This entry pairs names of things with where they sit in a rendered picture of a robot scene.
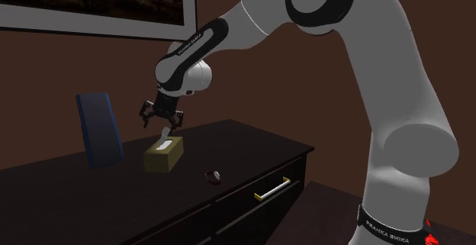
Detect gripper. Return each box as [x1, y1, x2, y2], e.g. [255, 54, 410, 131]
[139, 89, 185, 131]

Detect tan tissue box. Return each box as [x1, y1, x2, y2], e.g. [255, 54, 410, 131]
[143, 126, 185, 174]

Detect black chest of drawers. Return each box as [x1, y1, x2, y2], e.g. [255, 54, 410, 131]
[0, 118, 316, 245]

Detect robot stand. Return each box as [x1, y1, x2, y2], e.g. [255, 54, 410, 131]
[264, 179, 476, 245]

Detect dark red bracelet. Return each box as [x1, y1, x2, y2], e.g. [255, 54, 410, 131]
[204, 169, 223, 186]

